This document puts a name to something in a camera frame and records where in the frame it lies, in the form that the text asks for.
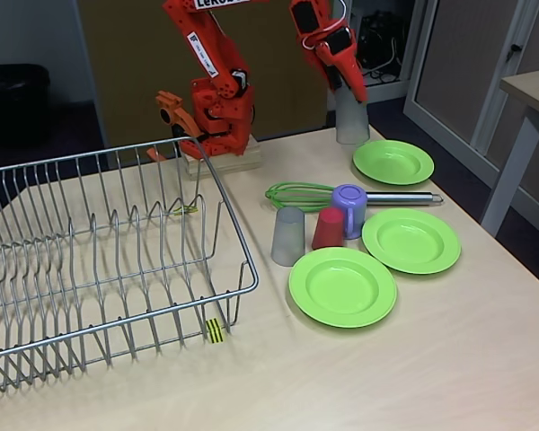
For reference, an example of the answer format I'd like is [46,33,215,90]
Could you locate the grey translucent plastic cup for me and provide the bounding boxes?
[270,205,306,267]
[333,84,372,145]

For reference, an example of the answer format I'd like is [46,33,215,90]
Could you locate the purple plastic mug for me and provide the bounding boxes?
[331,183,368,240]

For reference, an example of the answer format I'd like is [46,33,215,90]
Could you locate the green whisk metal handle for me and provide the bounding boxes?
[264,181,445,212]

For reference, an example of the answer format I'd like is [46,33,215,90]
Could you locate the red plastic cup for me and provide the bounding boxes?
[311,207,346,251]

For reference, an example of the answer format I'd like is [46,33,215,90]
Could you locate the green plastic plate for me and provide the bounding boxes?
[361,208,463,276]
[352,139,436,186]
[288,247,398,330]

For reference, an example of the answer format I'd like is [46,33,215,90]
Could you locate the white tambour door cabinet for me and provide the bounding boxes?
[326,0,539,212]

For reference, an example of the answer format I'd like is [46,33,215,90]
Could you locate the wooden base block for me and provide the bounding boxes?
[183,134,262,180]

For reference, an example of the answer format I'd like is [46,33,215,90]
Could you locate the beige side table grey leg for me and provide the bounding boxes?
[480,66,539,239]

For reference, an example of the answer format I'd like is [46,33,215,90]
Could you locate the brown cork board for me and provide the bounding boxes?
[78,0,333,149]

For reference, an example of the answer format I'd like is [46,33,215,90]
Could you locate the black trash bin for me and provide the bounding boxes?
[0,64,53,147]

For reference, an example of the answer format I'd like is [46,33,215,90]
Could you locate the white gripper servo cable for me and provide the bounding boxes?
[301,0,349,49]

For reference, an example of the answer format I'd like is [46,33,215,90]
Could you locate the tangled cables in cabinet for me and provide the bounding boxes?
[349,11,405,84]

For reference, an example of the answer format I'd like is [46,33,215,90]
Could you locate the metal wire dish rack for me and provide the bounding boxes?
[0,134,261,397]

